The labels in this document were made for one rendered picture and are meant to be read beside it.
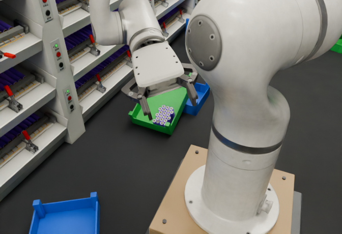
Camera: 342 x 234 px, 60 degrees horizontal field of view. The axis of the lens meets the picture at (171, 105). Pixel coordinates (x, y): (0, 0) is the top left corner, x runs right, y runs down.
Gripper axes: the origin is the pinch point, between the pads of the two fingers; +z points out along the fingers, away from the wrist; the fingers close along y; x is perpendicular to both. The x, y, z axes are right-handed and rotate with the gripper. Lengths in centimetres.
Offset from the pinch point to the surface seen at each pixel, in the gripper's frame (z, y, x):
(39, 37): -52, 31, -17
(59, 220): -3, 43, -50
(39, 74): -50, 38, -31
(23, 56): -46, 37, -17
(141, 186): -8, 15, -58
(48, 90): -44, 37, -34
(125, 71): -75, 9, -70
